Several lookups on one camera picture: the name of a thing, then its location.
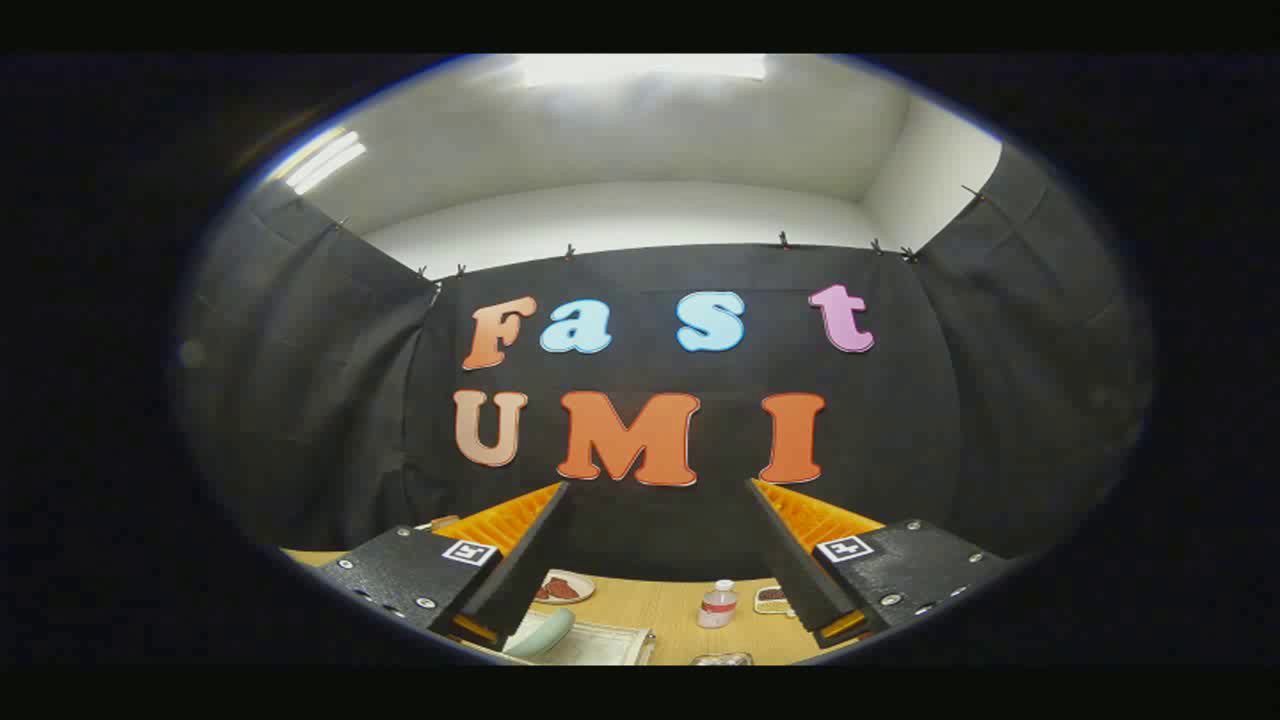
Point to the narrow ceiling light strips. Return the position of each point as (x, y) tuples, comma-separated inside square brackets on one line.
[(325, 162)]

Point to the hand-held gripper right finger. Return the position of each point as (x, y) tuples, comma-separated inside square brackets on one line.
[(790, 560)]

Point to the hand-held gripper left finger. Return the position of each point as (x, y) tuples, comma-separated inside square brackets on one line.
[(530, 560)]

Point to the black backdrop cloth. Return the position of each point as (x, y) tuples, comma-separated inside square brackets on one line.
[(900, 400)]

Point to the wide ceiling light panel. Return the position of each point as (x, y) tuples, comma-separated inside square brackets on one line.
[(640, 68)]

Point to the clear water bottle red label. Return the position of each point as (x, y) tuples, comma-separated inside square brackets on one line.
[(717, 605)]

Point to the white round plate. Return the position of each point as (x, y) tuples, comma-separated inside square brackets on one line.
[(582, 580)]

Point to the white divided dish with beans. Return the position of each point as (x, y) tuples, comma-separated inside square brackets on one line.
[(770, 600)]

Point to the light green plate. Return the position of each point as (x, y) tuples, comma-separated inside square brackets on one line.
[(545, 632)]

